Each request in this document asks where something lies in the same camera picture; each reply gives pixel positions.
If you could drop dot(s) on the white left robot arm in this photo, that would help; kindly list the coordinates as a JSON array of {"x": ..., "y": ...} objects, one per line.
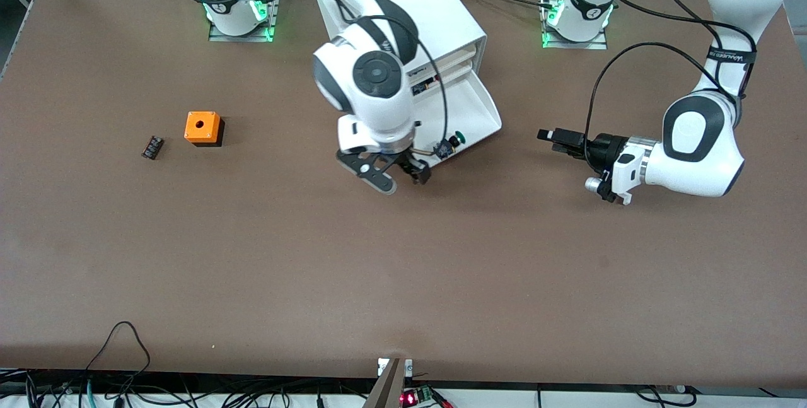
[{"x": 693, "y": 149}]

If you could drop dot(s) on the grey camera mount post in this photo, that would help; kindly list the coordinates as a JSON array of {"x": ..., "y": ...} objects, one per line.
[{"x": 388, "y": 389}]

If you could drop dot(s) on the black component with red tip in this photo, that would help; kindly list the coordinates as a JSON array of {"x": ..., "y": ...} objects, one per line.
[{"x": 422, "y": 87}]

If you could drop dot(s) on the orange box with black base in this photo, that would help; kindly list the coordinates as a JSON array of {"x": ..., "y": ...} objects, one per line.
[{"x": 202, "y": 125}]

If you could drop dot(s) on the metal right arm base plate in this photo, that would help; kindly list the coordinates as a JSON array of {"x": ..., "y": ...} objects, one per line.
[{"x": 239, "y": 37}]

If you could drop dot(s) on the green push button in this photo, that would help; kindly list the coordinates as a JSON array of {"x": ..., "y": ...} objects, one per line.
[{"x": 452, "y": 143}]

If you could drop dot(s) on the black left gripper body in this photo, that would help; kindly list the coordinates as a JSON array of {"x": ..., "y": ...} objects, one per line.
[{"x": 607, "y": 146}]

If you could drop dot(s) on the small black terminal block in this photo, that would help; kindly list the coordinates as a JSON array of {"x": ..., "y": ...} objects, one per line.
[{"x": 152, "y": 147}]

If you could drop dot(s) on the circuit board with red light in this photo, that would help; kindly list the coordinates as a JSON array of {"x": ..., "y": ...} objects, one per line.
[{"x": 410, "y": 399}]

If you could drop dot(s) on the white mounting bracket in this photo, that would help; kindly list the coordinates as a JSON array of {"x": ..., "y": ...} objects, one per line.
[{"x": 382, "y": 367}]

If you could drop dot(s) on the white drawer cabinet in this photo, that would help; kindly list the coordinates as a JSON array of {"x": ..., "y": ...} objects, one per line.
[{"x": 441, "y": 11}]

